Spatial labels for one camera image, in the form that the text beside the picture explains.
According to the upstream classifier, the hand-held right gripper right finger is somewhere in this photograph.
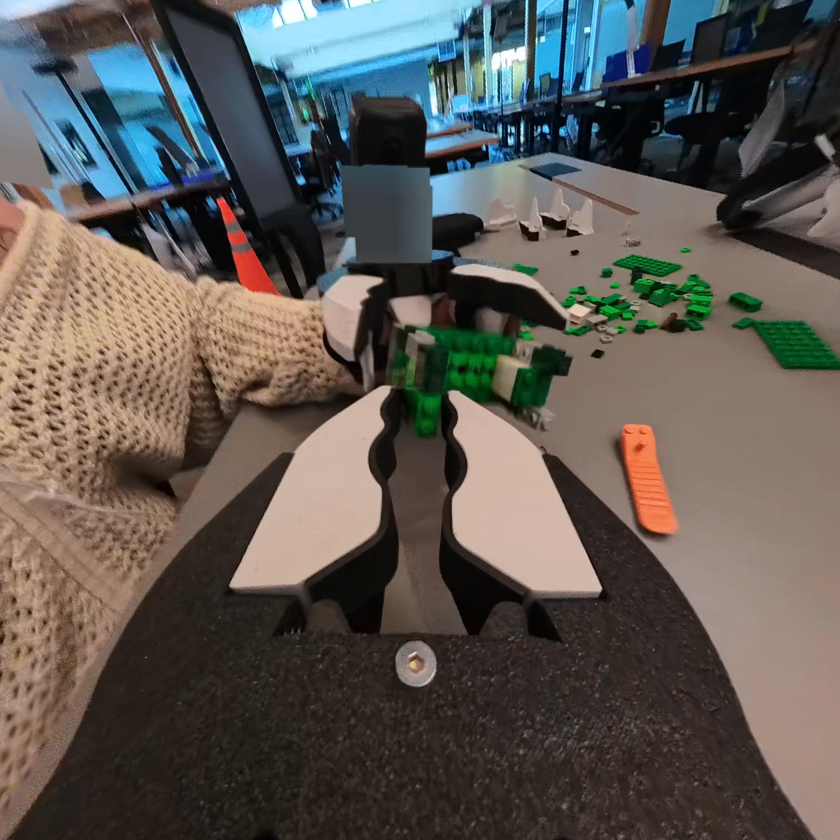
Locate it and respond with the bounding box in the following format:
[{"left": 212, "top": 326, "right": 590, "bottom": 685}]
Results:
[{"left": 440, "top": 390, "right": 605, "bottom": 606}]

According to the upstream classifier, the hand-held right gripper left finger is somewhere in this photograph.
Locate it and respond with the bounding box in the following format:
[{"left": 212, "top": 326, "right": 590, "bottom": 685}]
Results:
[{"left": 228, "top": 386, "right": 401, "bottom": 606}]

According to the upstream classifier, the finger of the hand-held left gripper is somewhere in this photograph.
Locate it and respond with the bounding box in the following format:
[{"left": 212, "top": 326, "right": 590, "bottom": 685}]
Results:
[
  {"left": 322, "top": 274, "right": 389, "bottom": 391},
  {"left": 446, "top": 262, "right": 572, "bottom": 332}
]

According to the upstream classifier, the green and grey lego build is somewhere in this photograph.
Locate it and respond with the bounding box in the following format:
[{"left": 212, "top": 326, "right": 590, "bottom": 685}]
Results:
[{"left": 387, "top": 325, "right": 573, "bottom": 439}]

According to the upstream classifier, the person's left forearm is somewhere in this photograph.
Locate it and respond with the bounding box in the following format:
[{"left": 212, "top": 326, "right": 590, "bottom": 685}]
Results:
[{"left": 0, "top": 203, "right": 368, "bottom": 473}]

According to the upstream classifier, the pile of small lego pieces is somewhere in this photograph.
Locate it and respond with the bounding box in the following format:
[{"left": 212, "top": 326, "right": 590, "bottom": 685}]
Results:
[{"left": 562, "top": 272, "right": 716, "bottom": 343}]

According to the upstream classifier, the black padded bag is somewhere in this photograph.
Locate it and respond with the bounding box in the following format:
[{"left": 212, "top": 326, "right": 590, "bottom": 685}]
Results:
[{"left": 430, "top": 212, "right": 487, "bottom": 253}]

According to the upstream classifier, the orange traffic cone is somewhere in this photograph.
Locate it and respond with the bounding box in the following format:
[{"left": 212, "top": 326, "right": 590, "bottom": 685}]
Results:
[{"left": 215, "top": 196, "right": 282, "bottom": 296}]

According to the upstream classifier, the orange brick separator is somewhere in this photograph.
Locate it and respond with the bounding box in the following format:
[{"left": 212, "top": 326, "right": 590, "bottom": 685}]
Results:
[{"left": 620, "top": 423, "right": 680, "bottom": 536}]

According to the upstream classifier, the black framed display board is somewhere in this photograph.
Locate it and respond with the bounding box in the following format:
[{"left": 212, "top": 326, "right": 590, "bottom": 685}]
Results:
[{"left": 150, "top": 0, "right": 309, "bottom": 296}]

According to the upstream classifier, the black office chair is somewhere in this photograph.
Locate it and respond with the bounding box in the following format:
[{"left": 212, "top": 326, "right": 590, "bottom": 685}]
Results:
[{"left": 663, "top": 66, "right": 749, "bottom": 178}]

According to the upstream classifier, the long wooden office desk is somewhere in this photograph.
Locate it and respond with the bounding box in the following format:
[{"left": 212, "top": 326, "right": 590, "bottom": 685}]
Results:
[{"left": 564, "top": 39, "right": 815, "bottom": 112}]

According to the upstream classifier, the person's knitted sweater torso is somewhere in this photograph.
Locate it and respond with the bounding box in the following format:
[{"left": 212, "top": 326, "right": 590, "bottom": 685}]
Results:
[{"left": 0, "top": 453, "right": 191, "bottom": 821}]

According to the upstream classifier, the black and white bag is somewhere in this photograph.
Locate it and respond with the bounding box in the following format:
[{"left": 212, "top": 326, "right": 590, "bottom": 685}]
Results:
[{"left": 715, "top": 39, "right": 840, "bottom": 240}]

